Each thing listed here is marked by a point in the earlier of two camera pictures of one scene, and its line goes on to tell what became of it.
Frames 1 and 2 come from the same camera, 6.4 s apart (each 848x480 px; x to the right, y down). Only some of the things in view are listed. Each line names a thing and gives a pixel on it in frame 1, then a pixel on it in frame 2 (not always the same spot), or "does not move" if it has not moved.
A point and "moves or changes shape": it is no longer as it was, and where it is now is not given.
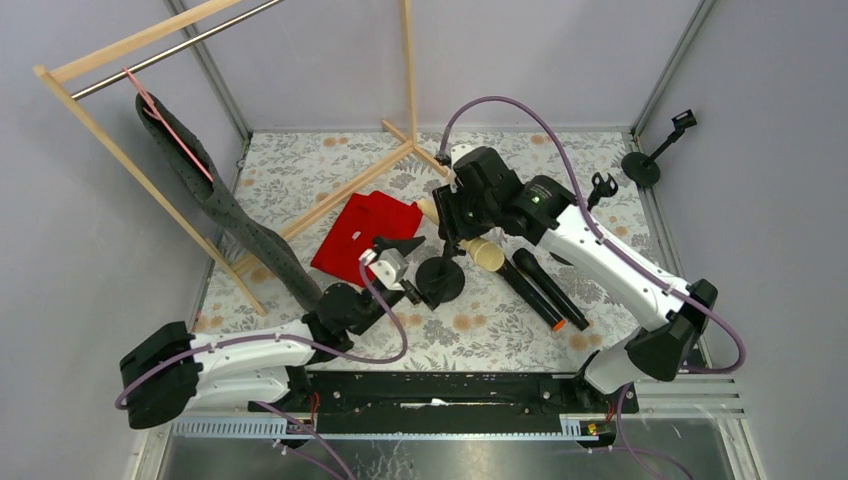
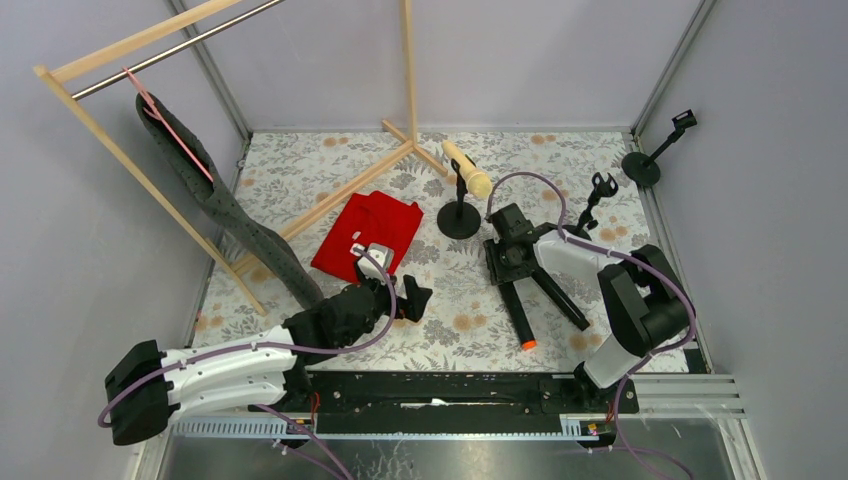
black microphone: x=524 y=258 does not move
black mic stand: x=441 y=279 moves or changes shape
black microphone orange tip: x=530 y=296 -> x=517 y=315
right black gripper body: x=448 y=216 -> x=511 y=267
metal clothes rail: x=176 y=50 does not move
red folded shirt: x=361 y=218 does not move
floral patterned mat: x=443 y=250 does not move
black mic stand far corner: x=642 y=169 does not move
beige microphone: x=484 y=254 moves or changes shape
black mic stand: x=601 y=188 does not move
